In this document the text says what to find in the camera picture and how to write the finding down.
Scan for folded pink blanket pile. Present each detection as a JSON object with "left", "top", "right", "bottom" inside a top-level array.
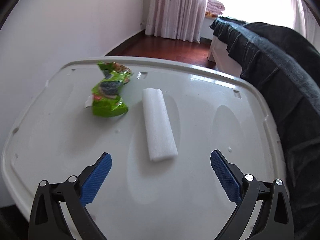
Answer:
[{"left": 205, "top": 0, "right": 225, "bottom": 18}]

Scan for pink patterned curtain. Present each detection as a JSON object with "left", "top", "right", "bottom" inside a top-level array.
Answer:
[
  {"left": 301, "top": 0, "right": 319, "bottom": 46},
  {"left": 145, "top": 0, "right": 208, "bottom": 43}
]

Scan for dark grey bed blanket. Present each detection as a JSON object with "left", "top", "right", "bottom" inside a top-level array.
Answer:
[{"left": 211, "top": 18, "right": 319, "bottom": 239}]

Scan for white bed frame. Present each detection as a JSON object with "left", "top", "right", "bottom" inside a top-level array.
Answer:
[{"left": 208, "top": 36, "right": 242, "bottom": 77}]

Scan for pink patterned left curtain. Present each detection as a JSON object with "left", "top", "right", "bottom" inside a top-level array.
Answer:
[{"left": 145, "top": 0, "right": 208, "bottom": 43}]

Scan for grey plastic storage bin lid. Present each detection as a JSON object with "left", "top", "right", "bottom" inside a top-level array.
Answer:
[{"left": 2, "top": 57, "right": 286, "bottom": 239}]

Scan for green snack wrapper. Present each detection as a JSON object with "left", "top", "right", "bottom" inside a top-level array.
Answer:
[{"left": 89, "top": 61, "right": 132, "bottom": 118}]

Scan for pink patterned right curtain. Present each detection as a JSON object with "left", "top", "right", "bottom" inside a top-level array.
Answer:
[{"left": 301, "top": 0, "right": 319, "bottom": 46}]

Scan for white foam sheet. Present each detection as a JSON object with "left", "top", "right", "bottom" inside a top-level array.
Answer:
[{"left": 142, "top": 88, "right": 178, "bottom": 162}]

